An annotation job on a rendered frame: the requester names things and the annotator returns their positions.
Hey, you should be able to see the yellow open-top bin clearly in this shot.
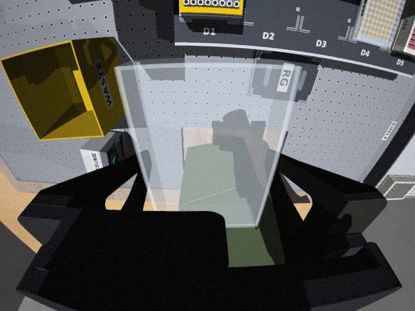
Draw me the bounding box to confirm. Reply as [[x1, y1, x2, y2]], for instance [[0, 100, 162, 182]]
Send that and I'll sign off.
[[0, 36, 125, 141]]

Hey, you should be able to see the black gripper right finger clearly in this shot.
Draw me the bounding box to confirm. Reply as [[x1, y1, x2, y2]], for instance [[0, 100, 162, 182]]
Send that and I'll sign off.
[[270, 153, 387, 264]]

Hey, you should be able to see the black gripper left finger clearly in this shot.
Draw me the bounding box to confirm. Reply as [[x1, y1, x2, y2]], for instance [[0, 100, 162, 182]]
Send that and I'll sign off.
[[30, 154, 147, 210]]

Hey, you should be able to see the grey box with white resume label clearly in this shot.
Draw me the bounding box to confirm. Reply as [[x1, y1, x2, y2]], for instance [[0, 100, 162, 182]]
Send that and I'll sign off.
[[80, 128, 127, 173]]

